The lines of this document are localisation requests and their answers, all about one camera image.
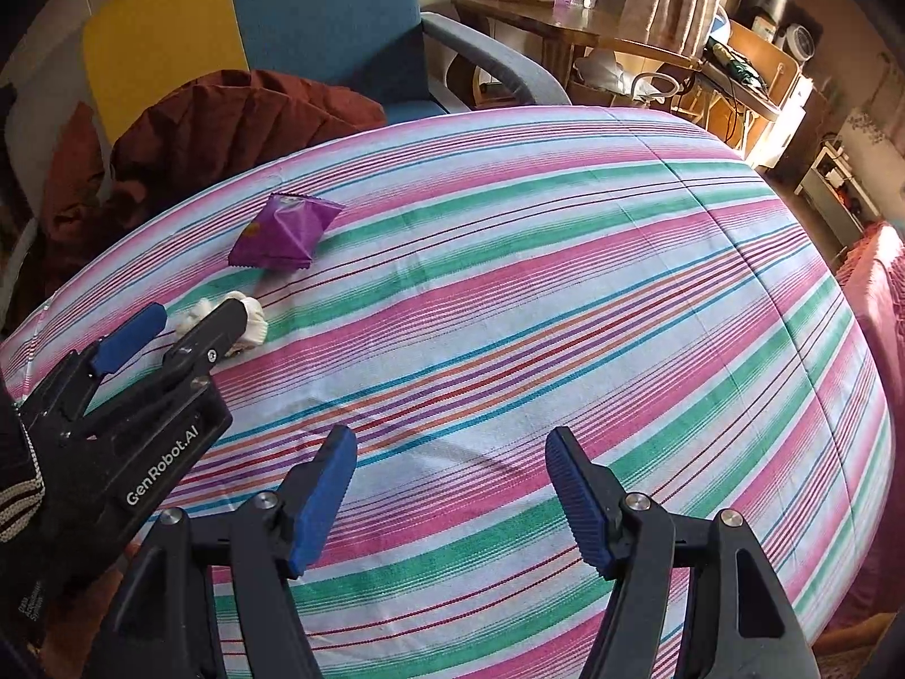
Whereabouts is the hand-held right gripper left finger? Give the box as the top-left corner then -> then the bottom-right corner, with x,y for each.
85,424 -> 359,679

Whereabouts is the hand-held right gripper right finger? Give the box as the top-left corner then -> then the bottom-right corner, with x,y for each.
546,426 -> 821,679

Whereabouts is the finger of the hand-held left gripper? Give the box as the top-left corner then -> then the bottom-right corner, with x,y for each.
88,303 -> 169,377
161,297 -> 246,386

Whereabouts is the white cloth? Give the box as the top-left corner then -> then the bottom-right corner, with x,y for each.
173,291 -> 270,355

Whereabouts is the purple snack packet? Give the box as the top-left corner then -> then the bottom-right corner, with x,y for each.
228,193 -> 346,270

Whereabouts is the reddish-brown padded jacket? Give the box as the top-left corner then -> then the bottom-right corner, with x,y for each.
38,69 -> 386,298

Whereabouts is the grey yellow blue armchair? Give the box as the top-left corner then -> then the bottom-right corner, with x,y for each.
0,0 -> 572,227

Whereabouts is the reddish bed cover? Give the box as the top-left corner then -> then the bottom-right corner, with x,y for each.
813,221 -> 905,659

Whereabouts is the small white cabinet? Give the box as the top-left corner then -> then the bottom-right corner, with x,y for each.
795,145 -> 881,242

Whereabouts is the white plastic bag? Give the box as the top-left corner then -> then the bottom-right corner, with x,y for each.
572,49 -> 632,91

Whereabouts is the green folded umbrella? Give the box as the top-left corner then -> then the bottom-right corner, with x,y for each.
710,41 -> 766,89

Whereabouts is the wooden side table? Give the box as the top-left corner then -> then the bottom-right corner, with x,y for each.
452,0 -> 701,110

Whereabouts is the wooden chair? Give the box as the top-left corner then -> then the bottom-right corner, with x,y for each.
696,20 -> 814,160

